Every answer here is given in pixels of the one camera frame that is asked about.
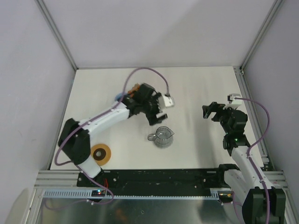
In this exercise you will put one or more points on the aluminium frame rail right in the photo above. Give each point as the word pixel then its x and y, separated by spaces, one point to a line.
pixel 252 112

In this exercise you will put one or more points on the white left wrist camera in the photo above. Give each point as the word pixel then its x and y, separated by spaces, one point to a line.
pixel 166 101

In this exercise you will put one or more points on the aluminium front frame rail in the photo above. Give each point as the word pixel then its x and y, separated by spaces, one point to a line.
pixel 57 178

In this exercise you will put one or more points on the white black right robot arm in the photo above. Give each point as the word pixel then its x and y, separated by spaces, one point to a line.
pixel 262 202

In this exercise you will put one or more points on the aluminium frame post left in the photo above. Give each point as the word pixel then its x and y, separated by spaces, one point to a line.
pixel 56 33

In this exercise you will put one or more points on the aluminium frame post right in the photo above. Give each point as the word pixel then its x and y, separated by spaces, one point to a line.
pixel 269 19

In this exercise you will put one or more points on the wooden ring dripper holder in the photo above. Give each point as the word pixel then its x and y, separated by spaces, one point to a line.
pixel 101 153

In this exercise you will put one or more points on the blue glass cone dripper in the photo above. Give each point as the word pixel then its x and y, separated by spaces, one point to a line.
pixel 119 97

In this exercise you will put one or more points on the aluminium frame post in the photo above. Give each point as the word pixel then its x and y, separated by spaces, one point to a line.
pixel 56 33
pixel 269 19

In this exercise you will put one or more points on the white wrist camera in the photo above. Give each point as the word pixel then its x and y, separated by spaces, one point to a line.
pixel 166 101
pixel 234 101

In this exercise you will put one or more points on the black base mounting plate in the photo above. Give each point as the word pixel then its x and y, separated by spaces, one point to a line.
pixel 163 182

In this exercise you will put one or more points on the clear glass coffee server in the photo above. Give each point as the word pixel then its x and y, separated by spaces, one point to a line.
pixel 162 138

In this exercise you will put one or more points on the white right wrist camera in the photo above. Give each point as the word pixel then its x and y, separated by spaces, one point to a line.
pixel 234 101

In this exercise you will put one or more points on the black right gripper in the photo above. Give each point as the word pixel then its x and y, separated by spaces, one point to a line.
pixel 230 109

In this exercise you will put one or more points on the aluminium frame rail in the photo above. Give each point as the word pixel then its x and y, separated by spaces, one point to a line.
pixel 252 112
pixel 57 178

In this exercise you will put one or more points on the orange coffee filter box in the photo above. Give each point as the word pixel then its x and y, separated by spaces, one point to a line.
pixel 134 89

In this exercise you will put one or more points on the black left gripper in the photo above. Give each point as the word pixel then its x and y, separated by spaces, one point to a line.
pixel 153 119

